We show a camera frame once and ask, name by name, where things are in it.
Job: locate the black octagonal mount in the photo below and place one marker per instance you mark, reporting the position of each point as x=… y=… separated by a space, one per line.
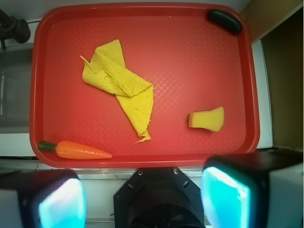
x=158 y=198

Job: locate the yellow-green sponge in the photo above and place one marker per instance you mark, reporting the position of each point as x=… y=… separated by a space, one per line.
x=211 y=120

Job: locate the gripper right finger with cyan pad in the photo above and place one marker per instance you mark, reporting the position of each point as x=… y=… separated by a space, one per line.
x=254 y=190

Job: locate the grey metal sink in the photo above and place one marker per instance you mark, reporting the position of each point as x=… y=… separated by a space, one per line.
x=15 y=80

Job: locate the red plastic tray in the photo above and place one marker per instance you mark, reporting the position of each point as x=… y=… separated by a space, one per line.
x=193 y=64

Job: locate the orange toy carrot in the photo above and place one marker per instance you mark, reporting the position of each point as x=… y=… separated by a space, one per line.
x=74 y=151

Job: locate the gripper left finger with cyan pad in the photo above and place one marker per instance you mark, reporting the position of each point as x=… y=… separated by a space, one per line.
x=42 y=199

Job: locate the yellow woven cloth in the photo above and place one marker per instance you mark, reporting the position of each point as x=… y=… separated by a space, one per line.
x=107 y=71

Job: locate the dark metal faucet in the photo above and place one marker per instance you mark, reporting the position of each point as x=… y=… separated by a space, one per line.
x=13 y=28

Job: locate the black oval object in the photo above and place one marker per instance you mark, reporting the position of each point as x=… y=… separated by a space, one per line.
x=225 y=20

